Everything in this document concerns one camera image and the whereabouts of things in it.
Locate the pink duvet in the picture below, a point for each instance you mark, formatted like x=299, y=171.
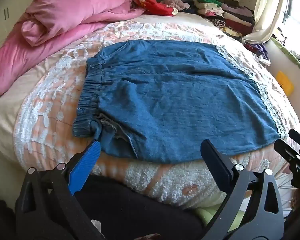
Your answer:
x=57, y=27

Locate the blue denim pants lace trim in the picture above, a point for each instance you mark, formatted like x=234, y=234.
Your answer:
x=170, y=97

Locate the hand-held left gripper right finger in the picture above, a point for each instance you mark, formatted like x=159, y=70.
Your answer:
x=216, y=162

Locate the purple cloth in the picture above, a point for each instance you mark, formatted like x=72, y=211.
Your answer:
x=260, y=51

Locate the green windowsill cloth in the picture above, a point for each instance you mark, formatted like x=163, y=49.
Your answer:
x=292, y=52

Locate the cream wardrobe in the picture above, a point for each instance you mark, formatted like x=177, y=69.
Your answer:
x=7, y=12

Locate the cream curtain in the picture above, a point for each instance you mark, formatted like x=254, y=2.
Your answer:
x=270, y=12

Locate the yellow plastic object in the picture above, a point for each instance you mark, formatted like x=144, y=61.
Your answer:
x=285, y=82

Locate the light green cloth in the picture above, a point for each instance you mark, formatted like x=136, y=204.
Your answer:
x=210, y=215

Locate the stack of folded clothes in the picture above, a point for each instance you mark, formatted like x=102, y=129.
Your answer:
x=225, y=15

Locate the red printed cloth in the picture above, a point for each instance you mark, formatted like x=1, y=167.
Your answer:
x=157, y=6

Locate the person's black clothing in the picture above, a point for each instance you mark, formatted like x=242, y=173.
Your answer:
x=130, y=205

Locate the pink and white printed blanket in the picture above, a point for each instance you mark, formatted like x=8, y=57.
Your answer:
x=47, y=100

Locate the beige bed sheet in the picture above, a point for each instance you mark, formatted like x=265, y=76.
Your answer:
x=2, y=122

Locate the mauve plush cloth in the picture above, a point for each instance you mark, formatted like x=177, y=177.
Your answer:
x=175, y=2

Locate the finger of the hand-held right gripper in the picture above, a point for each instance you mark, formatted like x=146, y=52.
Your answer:
x=298, y=137
x=286, y=150

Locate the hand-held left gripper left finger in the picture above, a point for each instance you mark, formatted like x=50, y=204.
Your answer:
x=86, y=166

